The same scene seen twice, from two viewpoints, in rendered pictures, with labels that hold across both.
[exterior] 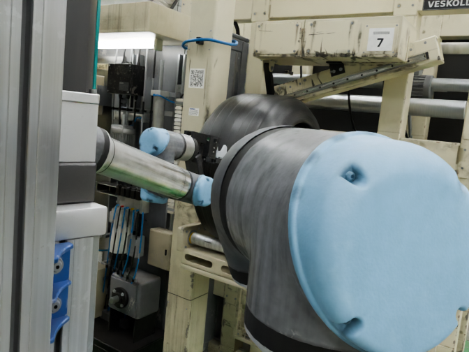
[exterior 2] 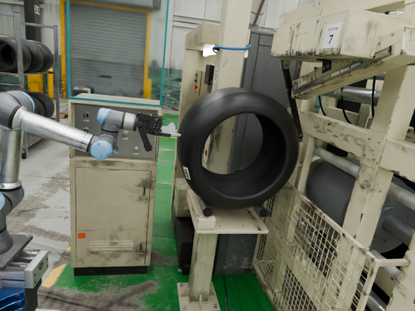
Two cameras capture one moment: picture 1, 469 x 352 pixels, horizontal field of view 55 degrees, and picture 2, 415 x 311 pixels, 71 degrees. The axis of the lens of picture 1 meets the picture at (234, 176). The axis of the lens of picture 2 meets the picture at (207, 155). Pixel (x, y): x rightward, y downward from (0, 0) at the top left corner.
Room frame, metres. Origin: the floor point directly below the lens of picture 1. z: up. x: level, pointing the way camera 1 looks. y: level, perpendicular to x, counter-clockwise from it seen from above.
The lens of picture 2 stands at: (0.60, -0.97, 1.54)
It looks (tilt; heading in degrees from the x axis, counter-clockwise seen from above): 17 degrees down; 44
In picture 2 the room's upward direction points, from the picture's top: 7 degrees clockwise
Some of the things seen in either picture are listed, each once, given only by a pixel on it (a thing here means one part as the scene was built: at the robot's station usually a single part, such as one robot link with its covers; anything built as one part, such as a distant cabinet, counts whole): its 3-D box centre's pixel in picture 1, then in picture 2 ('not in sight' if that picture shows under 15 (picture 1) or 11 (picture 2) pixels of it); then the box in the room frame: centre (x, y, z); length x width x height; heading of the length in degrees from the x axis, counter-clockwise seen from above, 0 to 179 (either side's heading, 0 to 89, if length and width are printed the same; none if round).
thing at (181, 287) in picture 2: not in sight; (197, 294); (1.84, 0.15, 0.02); 0.27 x 0.27 x 0.04; 57
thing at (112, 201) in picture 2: not in sight; (115, 186); (1.56, 0.85, 0.63); 0.56 x 0.41 x 1.27; 147
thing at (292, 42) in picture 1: (331, 44); (325, 42); (1.90, -0.34, 1.71); 0.61 x 0.25 x 0.15; 57
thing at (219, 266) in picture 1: (225, 265); (199, 207); (1.60, 0.00, 0.84); 0.36 x 0.09 x 0.06; 57
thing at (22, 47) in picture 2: not in sight; (21, 85); (1.75, 4.19, 0.96); 1.36 x 0.71 x 1.92; 49
